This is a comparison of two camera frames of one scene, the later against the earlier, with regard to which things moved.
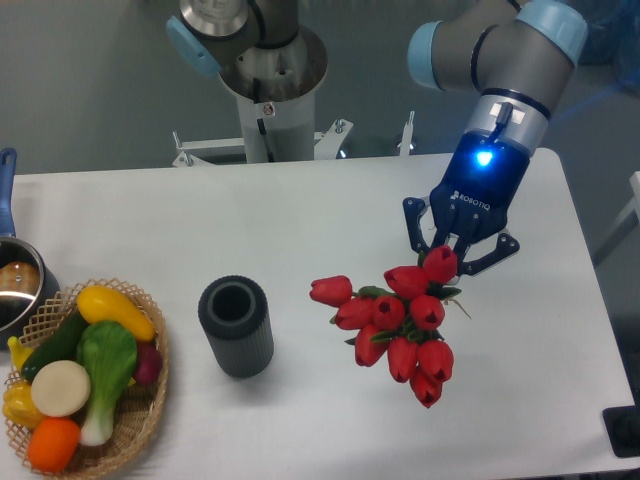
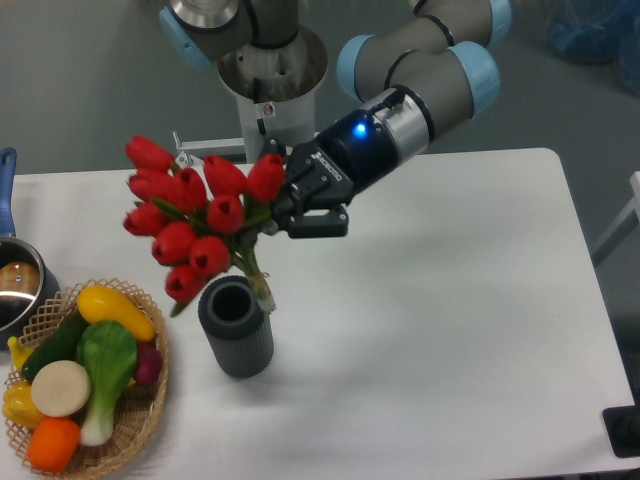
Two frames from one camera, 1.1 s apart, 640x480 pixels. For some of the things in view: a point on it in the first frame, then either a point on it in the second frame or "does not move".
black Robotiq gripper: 472,197 → 352,153
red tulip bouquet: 400,320 → 199,222
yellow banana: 19,352 does not move
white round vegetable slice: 61,388 does not move
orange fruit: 53,443 does not move
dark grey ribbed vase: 234,313 does not move
